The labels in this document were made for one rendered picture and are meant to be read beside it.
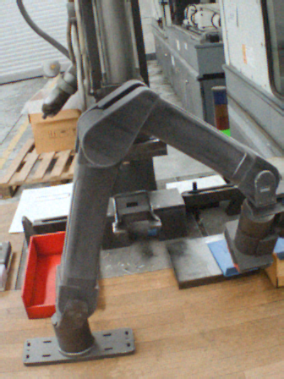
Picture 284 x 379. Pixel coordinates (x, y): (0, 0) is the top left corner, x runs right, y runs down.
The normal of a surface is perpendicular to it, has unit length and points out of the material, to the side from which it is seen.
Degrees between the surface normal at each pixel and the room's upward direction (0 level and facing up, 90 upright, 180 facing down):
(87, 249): 88
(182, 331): 0
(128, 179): 90
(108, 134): 90
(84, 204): 92
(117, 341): 0
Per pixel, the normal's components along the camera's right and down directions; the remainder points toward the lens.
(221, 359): -0.12, -0.91
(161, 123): 0.37, 0.50
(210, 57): 0.05, 0.38
